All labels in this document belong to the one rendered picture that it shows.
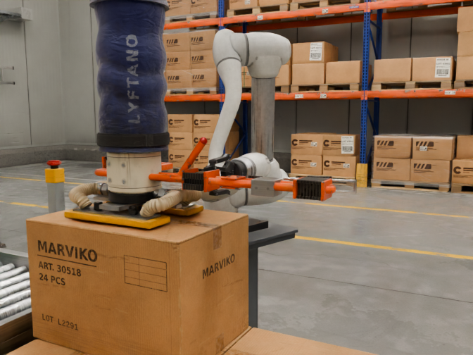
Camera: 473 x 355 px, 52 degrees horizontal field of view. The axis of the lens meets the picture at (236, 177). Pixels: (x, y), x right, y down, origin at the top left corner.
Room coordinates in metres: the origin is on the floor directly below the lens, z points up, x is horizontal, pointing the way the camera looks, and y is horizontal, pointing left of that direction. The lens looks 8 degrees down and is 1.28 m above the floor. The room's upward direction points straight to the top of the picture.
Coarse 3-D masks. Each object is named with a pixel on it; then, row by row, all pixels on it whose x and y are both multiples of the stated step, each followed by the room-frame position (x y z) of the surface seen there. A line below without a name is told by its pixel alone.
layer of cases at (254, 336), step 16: (240, 336) 1.53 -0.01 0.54; (256, 336) 1.53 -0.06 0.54; (272, 336) 1.53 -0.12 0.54; (288, 336) 1.53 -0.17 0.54; (16, 352) 1.43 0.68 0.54; (32, 352) 1.43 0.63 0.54; (48, 352) 1.43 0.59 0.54; (64, 352) 1.42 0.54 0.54; (80, 352) 1.42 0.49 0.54; (224, 352) 1.43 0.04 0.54; (240, 352) 1.42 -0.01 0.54; (256, 352) 1.42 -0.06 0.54; (272, 352) 1.42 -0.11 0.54; (288, 352) 1.42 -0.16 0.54; (304, 352) 1.42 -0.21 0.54; (320, 352) 1.42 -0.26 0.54; (336, 352) 1.42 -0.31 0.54; (352, 352) 1.42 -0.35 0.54; (368, 352) 1.42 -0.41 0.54
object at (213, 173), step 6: (192, 168) 1.47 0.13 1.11; (186, 174) 1.41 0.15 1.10; (192, 174) 1.39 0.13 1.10; (198, 174) 1.38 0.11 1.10; (204, 174) 1.39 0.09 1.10; (210, 174) 1.41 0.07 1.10; (216, 174) 1.44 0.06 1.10; (186, 180) 1.41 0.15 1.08; (192, 180) 1.40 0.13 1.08; (198, 180) 1.39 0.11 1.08; (204, 180) 1.39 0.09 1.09; (186, 186) 1.41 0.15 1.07; (192, 186) 1.40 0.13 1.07; (198, 186) 1.39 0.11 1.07; (204, 186) 1.39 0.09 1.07; (210, 186) 1.41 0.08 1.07; (216, 186) 1.44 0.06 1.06
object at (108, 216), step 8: (88, 208) 1.52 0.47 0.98; (96, 208) 1.49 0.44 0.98; (136, 208) 1.43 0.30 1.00; (72, 216) 1.49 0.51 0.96; (80, 216) 1.47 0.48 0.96; (88, 216) 1.46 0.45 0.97; (96, 216) 1.44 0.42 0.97; (104, 216) 1.43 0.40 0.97; (112, 216) 1.43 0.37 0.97; (120, 216) 1.42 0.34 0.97; (128, 216) 1.41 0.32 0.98; (136, 216) 1.41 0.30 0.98; (152, 216) 1.41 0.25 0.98; (160, 216) 1.43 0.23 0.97; (168, 216) 1.43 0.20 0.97; (120, 224) 1.40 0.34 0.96; (128, 224) 1.38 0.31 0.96; (136, 224) 1.37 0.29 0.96; (144, 224) 1.36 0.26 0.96; (152, 224) 1.36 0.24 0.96; (160, 224) 1.39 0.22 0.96
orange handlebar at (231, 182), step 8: (104, 168) 1.63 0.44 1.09; (168, 168) 1.77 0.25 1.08; (104, 176) 1.58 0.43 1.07; (152, 176) 1.49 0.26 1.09; (160, 176) 1.47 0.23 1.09; (168, 176) 1.46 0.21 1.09; (176, 176) 1.45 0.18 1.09; (216, 176) 1.43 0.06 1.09; (232, 176) 1.40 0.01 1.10; (240, 176) 1.40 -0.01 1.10; (208, 184) 1.39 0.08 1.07; (216, 184) 1.38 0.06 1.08; (224, 184) 1.37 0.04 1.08; (232, 184) 1.35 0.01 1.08; (240, 184) 1.34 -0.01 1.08; (248, 184) 1.33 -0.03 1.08; (280, 184) 1.29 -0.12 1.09; (288, 184) 1.28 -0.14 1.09; (328, 192) 1.23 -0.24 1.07
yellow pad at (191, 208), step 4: (192, 204) 1.59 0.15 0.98; (172, 208) 1.55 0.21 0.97; (176, 208) 1.54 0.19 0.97; (180, 208) 1.54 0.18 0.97; (184, 208) 1.54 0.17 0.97; (188, 208) 1.54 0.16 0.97; (192, 208) 1.55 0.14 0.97; (196, 208) 1.57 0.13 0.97; (200, 208) 1.58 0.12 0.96; (160, 212) 1.57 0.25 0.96; (164, 212) 1.56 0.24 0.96; (168, 212) 1.55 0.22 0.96; (172, 212) 1.54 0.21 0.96; (176, 212) 1.54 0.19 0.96; (180, 212) 1.53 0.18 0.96; (184, 212) 1.52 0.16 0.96; (188, 212) 1.52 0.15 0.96; (192, 212) 1.54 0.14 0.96; (196, 212) 1.57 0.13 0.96
